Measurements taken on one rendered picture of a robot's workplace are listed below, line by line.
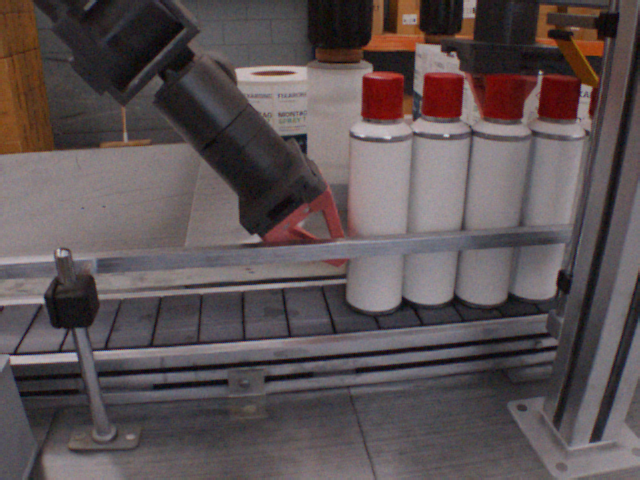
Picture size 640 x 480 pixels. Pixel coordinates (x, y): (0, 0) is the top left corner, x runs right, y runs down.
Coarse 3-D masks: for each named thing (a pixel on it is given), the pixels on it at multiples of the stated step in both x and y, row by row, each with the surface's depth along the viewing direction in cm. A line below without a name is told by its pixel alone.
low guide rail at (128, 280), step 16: (128, 272) 49; (144, 272) 50; (160, 272) 50; (176, 272) 50; (192, 272) 50; (208, 272) 50; (224, 272) 51; (240, 272) 51; (256, 272) 51; (272, 272) 51; (288, 272) 52; (304, 272) 52; (320, 272) 52; (336, 272) 52; (0, 288) 48; (16, 288) 48; (32, 288) 48; (112, 288) 50; (128, 288) 50
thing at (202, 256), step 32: (32, 256) 41; (96, 256) 41; (128, 256) 41; (160, 256) 41; (192, 256) 42; (224, 256) 42; (256, 256) 43; (288, 256) 43; (320, 256) 43; (352, 256) 44
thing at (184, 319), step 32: (288, 288) 53; (320, 288) 53; (0, 320) 47; (32, 320) 48; (96, 320) 48; (128, 320) 48; (160, 320) 48; (192, 320) 48; (224, 320) 48; (256, 320) 48; (288, 320) 49; (320, 320) 48; (352, 320) 48; (384, 320) 48; (416, 320) 48; (448, 320) 48; (480, 320) 48; (0, 352) 43; (32, 352) 43; (64, 352) 44
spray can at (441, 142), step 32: (448, 96) 43; (416, 128) 44; (448, 128) 43; (416, 160) 45; (448, 160) 44; (416, 192) 46; (448, 192) 45; (416, 224) 47; (448, 224) 46; (416, 256) 48; (448, 256) 48; (416, 288) 49; (448, 288) 49
